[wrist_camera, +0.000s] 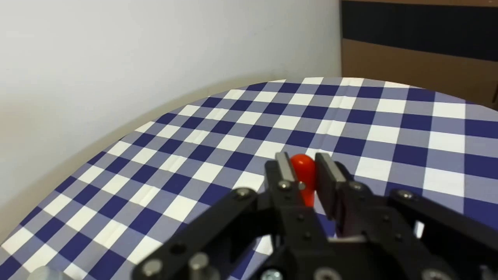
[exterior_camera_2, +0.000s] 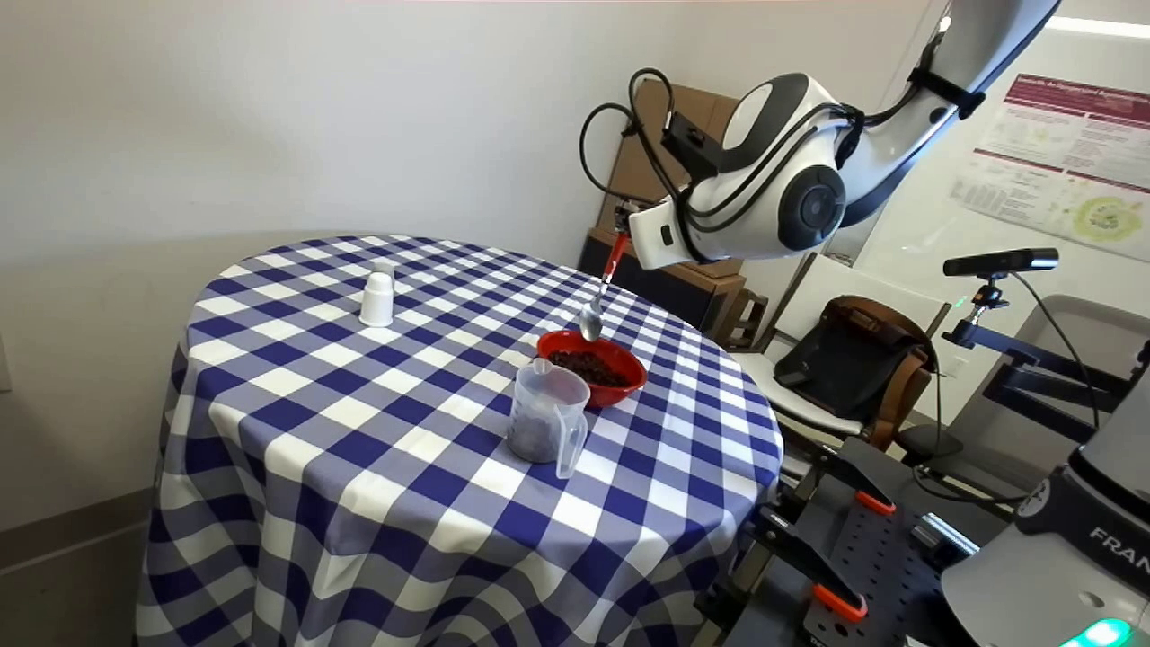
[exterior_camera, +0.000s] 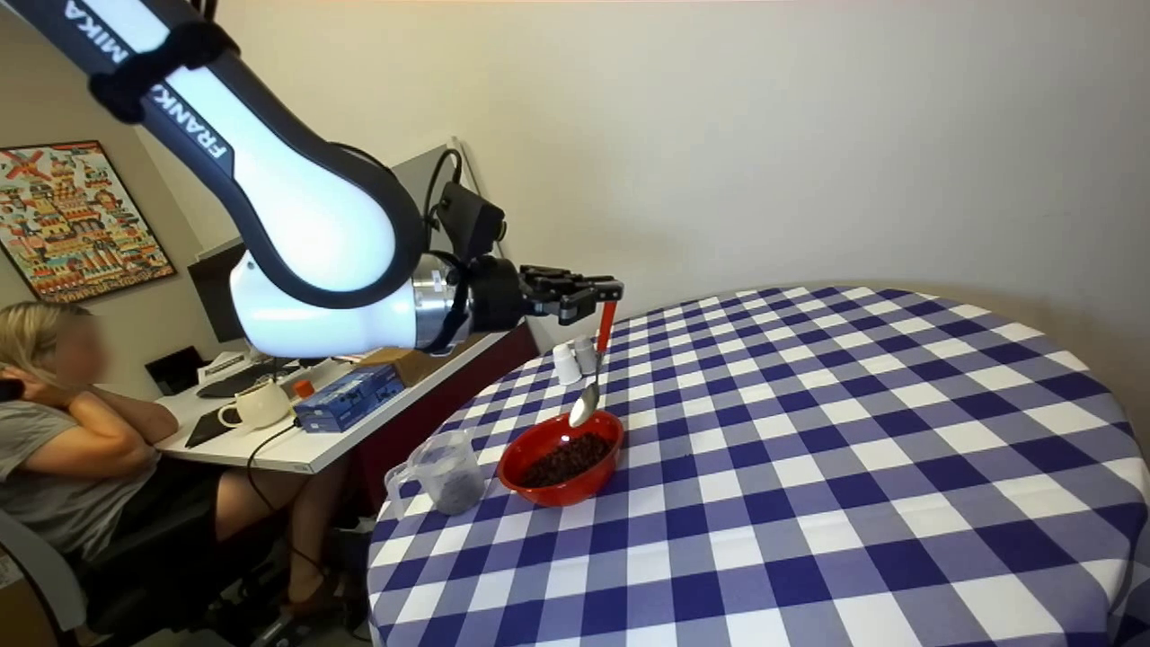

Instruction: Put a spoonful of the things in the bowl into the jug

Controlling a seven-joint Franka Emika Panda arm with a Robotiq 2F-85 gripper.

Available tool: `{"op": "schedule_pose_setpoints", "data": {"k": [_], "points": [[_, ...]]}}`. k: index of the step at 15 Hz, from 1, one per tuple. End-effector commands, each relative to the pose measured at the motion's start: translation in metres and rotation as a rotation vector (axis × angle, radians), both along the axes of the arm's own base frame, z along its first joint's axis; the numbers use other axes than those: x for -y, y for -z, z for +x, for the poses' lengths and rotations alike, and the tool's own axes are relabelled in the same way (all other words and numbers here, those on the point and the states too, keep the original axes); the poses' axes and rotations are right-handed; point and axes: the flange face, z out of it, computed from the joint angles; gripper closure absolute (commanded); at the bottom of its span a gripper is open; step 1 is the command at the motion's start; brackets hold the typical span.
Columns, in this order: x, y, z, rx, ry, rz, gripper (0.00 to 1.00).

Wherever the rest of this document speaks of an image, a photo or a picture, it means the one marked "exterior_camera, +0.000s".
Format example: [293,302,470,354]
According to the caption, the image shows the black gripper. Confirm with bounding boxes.
[467,253,627,335]

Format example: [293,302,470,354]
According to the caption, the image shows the red handled metal spoon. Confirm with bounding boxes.
[564,295,625,431]

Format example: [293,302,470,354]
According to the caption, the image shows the red bowl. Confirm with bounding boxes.
[495,408,627,511]

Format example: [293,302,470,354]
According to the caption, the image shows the clear plastic measuring jug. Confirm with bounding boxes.
[385,439,495,519]

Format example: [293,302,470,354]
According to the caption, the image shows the small white plastic bottle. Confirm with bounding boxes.
[550,338,601,396]

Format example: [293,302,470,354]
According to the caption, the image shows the brown coffee beans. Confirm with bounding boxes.
[512,431,619,490]

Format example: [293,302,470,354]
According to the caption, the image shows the blue box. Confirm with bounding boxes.
[292,363,410,434]

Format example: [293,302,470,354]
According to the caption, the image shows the white office desk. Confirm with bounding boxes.
[149,319,520,480]

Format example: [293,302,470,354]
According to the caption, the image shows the blue white checkered tablecloth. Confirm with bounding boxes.
[364,283,1150,647]

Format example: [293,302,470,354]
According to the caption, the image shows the white mug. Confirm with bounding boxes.
[216,379,299,434]

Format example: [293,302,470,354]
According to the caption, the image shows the black computer monitor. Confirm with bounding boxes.
[187,240,250,347]

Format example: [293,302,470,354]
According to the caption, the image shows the black tablet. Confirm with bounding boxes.
[141,347,207,399]

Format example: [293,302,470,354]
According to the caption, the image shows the black office chair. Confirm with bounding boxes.
[0,472,292,647]

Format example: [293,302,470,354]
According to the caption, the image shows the seated person grey shirt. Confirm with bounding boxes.
[0,300,352,631]

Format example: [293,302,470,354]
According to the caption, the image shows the black camera cable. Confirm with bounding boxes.
[419,139,474,202]

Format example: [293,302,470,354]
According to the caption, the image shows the colourful framed wall picture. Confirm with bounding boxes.
[0,139,179,308]

